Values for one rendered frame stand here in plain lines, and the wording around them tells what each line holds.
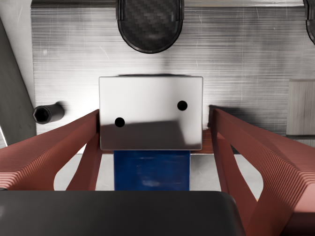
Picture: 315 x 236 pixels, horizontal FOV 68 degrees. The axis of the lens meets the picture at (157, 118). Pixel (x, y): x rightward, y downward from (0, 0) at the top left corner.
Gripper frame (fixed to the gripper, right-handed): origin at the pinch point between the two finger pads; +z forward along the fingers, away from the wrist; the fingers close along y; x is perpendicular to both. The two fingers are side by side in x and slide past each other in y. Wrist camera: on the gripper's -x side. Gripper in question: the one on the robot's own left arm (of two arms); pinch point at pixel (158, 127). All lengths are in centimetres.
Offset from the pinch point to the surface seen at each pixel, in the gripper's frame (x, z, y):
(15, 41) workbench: -0.6, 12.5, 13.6
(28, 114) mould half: 4.7, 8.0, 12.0
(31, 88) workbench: 3.2, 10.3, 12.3
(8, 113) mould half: 3.0, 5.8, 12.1
